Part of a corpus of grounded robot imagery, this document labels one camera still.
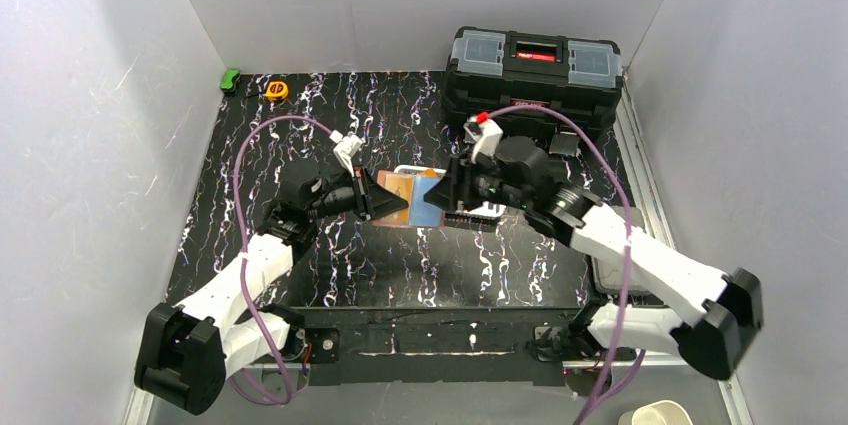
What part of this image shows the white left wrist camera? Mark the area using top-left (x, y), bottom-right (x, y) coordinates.
top-left (330, 130), bottom-right (364, 176)

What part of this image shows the brown leather card holder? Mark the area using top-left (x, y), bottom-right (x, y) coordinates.
top-left (374, 165), bottom-right (444, 228)

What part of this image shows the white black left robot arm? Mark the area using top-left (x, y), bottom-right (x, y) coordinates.
top-left (134, 164), bottom-right (409, 415)

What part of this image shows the yellow tape measure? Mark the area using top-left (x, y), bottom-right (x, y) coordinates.
top-left (264, 80), bottom-right (289, 101)

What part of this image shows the white plastic cup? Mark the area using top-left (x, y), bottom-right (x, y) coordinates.
top-left (617, 400), bottom-right (693, 425)

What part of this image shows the black red toolbox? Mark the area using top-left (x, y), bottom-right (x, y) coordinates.
top-left (440, 26), bottom-right (624, 155)

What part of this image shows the green small device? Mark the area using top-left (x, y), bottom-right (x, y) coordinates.
top-left (219, 69), bottom-right (241, 94)

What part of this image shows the aluminium frame rail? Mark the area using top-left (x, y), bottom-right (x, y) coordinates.
top-left (125, 87), bottom-right (753, 425)

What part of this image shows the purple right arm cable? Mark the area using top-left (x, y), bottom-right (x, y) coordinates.
top-left (486, 105), bottom-right (647, 425)

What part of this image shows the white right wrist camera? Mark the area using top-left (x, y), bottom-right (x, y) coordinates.
top-left (463, 114), bottom-right (503, 163)

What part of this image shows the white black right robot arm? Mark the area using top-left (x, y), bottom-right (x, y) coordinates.
top-left (424, 137), bottom-right (764, 380)

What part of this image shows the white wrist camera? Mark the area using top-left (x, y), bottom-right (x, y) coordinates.
top-left (330, 130), bottom-right (364, 176)
top-left (463, 114), bottom-right (503, 163)

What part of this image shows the white plastic basket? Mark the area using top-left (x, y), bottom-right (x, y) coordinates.
top-left (443, 202), bottom-right (507, 232)

